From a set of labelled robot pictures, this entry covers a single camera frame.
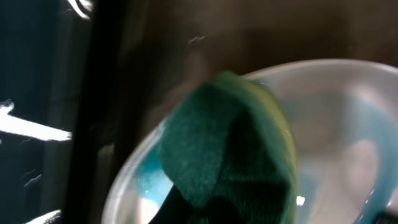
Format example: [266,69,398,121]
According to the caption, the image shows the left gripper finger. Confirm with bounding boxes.
[149,186,245,224]

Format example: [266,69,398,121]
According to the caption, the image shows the black water tub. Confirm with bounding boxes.
[1,0,96,223]

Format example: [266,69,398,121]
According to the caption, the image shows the green yellow sponge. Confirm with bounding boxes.
[158,72,298,223]

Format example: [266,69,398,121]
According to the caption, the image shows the dark brown serving tray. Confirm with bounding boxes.
[93,0,398,150]

